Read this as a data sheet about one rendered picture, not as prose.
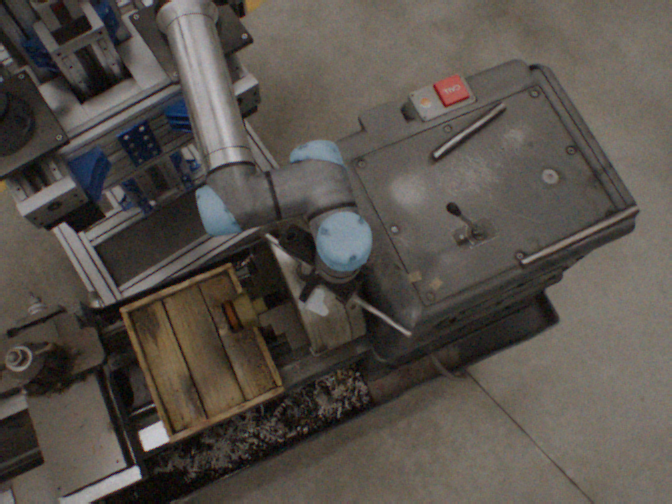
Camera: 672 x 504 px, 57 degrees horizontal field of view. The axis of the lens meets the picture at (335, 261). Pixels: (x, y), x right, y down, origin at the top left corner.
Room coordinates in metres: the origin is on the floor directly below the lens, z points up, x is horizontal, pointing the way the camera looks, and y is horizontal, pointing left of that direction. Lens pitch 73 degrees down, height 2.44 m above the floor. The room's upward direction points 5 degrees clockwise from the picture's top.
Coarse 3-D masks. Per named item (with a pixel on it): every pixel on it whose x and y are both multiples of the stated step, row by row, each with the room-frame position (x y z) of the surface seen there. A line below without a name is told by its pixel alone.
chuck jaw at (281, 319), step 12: (276, 312) 0.28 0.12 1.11; (288, 312) 0.29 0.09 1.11; (264, 324) 0.25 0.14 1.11; (276, 324) 0.26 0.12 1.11; (288, 324) 0.26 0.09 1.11; (300, 324) 0.26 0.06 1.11; (288, 336) 0.23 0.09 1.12; (300, 336) 0.23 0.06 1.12; (300, 348) 0.21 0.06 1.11; (324, 348) 0.22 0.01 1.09
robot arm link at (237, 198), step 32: (160, 0) 0.62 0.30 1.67; (192, 0) 0.62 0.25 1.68; (192, 32) 0.57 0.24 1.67; (192, 64) 0.52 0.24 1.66; (224, 64) 0.54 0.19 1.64; (192, 96) 0.47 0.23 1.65; (224, 96) 0.48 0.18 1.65; (192, 128) 0.44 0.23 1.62; (224, 128) 0.43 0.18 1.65; (224, 160) 0.38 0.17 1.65; (224, 192) 0.33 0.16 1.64; (256, 192) 0.34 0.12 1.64; (224, 224) 0.29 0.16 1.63; (256, 224) 0.30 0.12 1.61
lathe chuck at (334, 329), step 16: (272, 224) 0.47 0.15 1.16; (288, 224) 0.46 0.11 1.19; (304, 224) 0.46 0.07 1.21; (288, 256) 0.37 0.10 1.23; (288, 272) 0.34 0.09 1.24; (288, 288) 0.31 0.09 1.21; (336, 304) 0.29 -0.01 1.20; (304, 320) 0.25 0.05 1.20; (320, 320) 0.26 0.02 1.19; (336, 320) 0.26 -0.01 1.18; (320, 336) 0.23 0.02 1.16; (336, 336) 0.24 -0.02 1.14; (320, 352) 0.21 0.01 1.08
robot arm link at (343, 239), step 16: (352, 208) 0.33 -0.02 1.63; (320, 224) 0.30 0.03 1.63; (336, 224) 0.30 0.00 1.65; (352, 224) 0.30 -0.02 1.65; (320, 240) 0.27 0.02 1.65; (336, 240) 0.27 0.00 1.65; (352, 240) 0.28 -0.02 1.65; (368, 240) 0.28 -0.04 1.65; (320, 256) 0.26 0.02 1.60; (336, 256) 0.25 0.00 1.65; (352, 256) 0.26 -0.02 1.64; (368, 256) 0.27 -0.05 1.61; (336, 272) 0.25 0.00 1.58; (352, 272) 0.26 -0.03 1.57
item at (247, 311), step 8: (232, 296) 0.31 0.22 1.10; (240, 296) 0.31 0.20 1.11; (248, 296) 0.31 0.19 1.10; (224, 304) 0.29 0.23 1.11; (232, 304) 0.29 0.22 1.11; (240, 304) 0.29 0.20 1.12; (248, 304) 0.29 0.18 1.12; (256, 304) 0.30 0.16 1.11; (264, 304) 0.30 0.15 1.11; (224, 312) 0.27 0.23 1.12; (232, 312) 0.27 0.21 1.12; (240, 312) 0.27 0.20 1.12; (248, 312) 0.27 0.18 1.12; (256, 312) 0.28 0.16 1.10; (264, 312) 0.28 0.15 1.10; (232, 320) 0.25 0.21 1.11; (240, 320) 0.26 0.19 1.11; (248, 320) 0.26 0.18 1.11; (256, 320) 0.26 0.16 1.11; (232, 328) 0.24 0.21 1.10; (240, 328) 0.24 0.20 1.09; (248, 328) 0.25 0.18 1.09
